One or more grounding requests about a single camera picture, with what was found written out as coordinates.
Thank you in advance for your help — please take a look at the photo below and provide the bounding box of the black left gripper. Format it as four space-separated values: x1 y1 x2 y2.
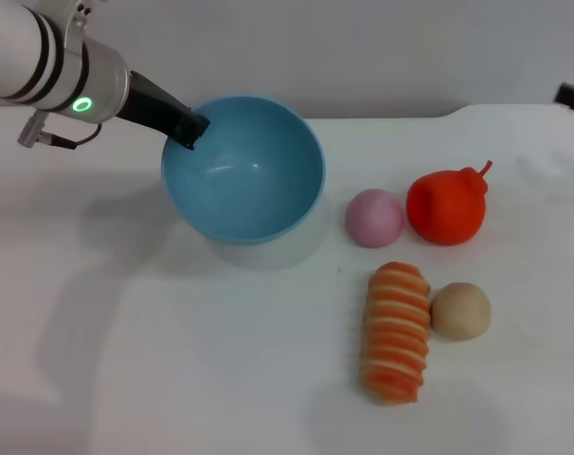
116 70 211 152

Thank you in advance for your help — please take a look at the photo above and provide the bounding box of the blue bowl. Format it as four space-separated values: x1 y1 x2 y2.
161 96 327 246

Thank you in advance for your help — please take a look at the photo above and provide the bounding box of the orange toy fruit with stem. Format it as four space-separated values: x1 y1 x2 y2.
405 159 494 246

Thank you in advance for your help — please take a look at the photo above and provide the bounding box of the pink round bun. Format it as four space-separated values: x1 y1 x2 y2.
346 188 405 249

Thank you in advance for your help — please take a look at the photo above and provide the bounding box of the beige round bun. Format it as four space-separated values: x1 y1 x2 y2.
430 282 493 340

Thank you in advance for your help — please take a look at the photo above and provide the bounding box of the orange striped bread roll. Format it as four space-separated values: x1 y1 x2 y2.
360 262 432 408

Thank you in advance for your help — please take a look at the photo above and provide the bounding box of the left arm cable with connector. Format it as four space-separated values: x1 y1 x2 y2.
15 113 102 151

